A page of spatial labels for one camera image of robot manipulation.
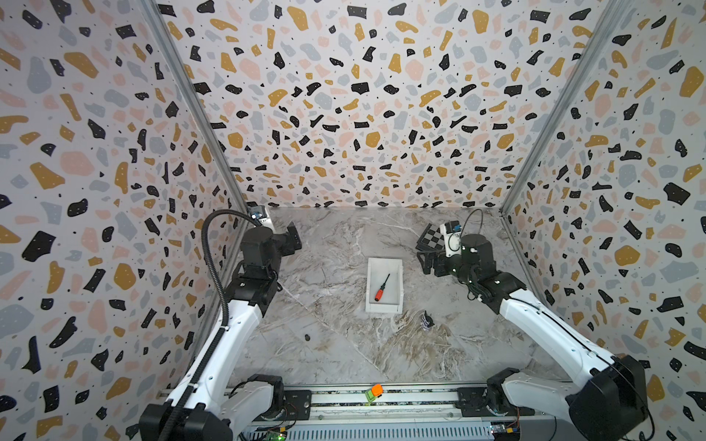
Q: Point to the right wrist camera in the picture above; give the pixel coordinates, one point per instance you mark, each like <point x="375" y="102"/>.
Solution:
<point x="451" y="234"/>

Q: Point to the black white chessboard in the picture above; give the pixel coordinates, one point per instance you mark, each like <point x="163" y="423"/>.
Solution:
<point x="431" y="240"/>

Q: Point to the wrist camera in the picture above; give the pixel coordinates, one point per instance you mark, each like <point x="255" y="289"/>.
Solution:
<point x="451" y="234"/>
<point x="261" y="214"/>

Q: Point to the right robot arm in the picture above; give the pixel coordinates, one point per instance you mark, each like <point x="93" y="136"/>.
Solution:
<point x="605" y="397"/>

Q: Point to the white plastic bin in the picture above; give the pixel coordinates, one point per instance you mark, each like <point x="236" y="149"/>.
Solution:
<point x="393" y="299"/>

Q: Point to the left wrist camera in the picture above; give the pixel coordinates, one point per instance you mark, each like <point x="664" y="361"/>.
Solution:
<point x="261" y="214"/>

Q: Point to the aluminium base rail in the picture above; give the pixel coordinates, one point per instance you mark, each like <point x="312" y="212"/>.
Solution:
<point x="404" y="412"/>

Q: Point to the red black screwdriver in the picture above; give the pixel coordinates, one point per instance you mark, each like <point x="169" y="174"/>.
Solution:
<point x="380" y="291"/>

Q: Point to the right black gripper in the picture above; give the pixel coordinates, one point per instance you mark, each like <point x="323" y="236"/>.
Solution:
<point x="445" y="270"/>

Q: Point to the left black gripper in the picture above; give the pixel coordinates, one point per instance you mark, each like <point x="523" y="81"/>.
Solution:
<point x="289" y="243"/>

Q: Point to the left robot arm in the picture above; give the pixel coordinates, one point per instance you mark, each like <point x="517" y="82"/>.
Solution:
<point x="220" y="342"/>

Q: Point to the orange green small block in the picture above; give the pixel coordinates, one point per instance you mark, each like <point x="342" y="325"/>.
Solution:
<point x="374" y="393"/>

